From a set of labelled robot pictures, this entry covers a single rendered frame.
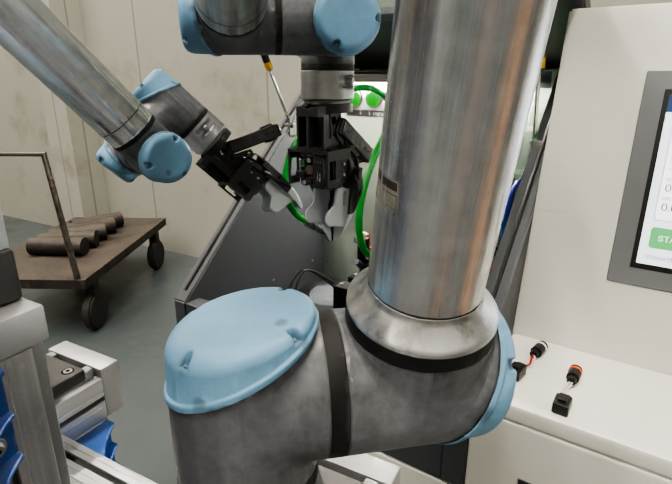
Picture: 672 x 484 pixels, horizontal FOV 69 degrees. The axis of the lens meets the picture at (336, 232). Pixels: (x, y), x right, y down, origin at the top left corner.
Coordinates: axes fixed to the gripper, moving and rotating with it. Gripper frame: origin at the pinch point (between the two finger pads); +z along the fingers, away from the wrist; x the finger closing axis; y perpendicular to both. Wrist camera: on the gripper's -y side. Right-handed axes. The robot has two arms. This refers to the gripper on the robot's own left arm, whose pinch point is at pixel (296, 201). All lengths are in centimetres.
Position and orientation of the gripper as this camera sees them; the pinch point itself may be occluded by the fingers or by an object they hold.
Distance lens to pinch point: 100.9
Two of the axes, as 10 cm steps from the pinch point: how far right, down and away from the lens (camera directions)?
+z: 6.8, 6.1, 4.1
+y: -5.5, 7.9, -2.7
